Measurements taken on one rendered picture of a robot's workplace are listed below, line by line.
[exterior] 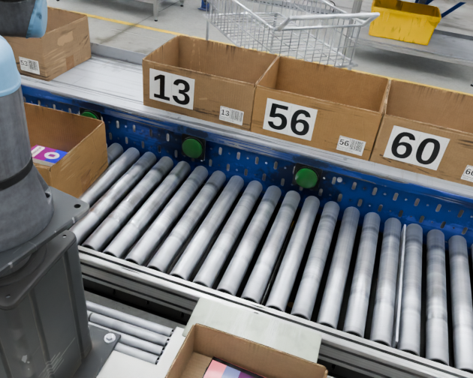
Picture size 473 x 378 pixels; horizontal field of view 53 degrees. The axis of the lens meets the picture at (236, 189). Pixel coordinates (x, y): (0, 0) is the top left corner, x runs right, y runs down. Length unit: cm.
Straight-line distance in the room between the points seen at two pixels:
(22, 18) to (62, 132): 62
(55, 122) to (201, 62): 59
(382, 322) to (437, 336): 13
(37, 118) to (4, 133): 100
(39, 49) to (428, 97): 135
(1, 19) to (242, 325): 83
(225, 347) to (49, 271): 40
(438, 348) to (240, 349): 48
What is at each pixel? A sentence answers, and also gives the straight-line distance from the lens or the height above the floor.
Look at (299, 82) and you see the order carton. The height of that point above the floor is 97.
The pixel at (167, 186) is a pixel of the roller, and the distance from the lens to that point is 152.
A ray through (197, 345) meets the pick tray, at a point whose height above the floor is 78.
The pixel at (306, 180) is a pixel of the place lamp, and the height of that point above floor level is 81.
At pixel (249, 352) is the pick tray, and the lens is 102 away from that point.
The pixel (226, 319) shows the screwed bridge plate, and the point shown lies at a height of 75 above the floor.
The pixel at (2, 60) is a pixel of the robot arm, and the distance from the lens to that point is 65.
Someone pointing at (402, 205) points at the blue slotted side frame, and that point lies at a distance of 157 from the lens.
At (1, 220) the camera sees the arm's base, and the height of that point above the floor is 121.
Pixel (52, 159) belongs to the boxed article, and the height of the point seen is 77.
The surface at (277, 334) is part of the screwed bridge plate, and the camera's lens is 113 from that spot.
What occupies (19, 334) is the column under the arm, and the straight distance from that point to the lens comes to 83.
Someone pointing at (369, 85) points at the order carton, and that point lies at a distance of 174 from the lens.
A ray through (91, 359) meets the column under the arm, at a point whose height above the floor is 76.
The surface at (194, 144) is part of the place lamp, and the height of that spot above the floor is 83.
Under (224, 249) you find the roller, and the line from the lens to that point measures 131.
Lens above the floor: 165
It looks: 36 degrees down
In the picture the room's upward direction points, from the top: 7 degrees clockwise
